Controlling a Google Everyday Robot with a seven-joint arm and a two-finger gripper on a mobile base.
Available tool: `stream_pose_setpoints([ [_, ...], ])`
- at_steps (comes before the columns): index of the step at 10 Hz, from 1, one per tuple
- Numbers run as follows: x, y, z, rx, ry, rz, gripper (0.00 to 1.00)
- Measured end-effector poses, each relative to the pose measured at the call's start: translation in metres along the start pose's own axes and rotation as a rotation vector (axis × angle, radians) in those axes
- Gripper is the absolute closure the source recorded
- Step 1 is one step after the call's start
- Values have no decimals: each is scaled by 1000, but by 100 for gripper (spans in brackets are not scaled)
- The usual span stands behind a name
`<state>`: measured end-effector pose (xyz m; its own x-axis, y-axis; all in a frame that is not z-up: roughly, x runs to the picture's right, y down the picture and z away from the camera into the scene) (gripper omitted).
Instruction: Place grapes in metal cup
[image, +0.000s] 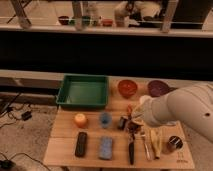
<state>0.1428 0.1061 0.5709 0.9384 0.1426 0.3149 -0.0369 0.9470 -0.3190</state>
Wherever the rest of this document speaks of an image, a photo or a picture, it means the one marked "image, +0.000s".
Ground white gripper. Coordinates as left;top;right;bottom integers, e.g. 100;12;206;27
131;97;167;127

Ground dark purple grapes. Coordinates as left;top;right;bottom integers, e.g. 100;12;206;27
127;122;141;133

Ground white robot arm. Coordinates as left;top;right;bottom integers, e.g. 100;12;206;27
132;83;213;143

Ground blue cup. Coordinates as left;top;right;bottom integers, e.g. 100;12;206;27
99;112;112;129

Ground purple bowl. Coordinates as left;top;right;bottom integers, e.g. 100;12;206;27
147;80;170;97

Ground yellow corn cob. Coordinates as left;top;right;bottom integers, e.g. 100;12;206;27
150;129;162;159

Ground orange carrot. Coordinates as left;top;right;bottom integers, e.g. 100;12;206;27
126;105;133;116

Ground metal fork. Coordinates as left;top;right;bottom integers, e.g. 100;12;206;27
140;131;151;161

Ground orange bowl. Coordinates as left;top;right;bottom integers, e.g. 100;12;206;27
117;79;138;98

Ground blue sponge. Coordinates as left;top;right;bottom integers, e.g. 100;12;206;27
99;136;113;160

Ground orange round fruit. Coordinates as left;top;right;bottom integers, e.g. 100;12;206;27
74;113;87;128

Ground black remote control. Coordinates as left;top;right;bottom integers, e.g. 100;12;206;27
75;132;87;157

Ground green plastic tray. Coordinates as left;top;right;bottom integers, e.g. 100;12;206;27
56;75;109;109

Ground black power adapter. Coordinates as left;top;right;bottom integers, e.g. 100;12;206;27
21;111;32;121

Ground black handled knife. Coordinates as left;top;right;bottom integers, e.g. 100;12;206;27
128;133;135;165

